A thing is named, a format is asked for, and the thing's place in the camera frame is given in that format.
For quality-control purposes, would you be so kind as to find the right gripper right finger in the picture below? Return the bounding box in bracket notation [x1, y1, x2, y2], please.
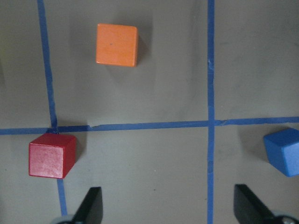
[233, 184, 279, 224]

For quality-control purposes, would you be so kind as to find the orange block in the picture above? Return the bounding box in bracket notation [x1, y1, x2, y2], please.
[96, 23, 139, 67]

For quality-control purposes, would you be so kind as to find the red block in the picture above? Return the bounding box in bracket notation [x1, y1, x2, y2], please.
[28, 133, 77, 179]

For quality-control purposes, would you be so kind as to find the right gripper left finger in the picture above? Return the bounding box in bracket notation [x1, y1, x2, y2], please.
[71, 187, 103, 224]

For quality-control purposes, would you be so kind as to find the blue block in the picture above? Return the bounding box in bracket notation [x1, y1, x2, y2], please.
[263, 128, 299, 177]

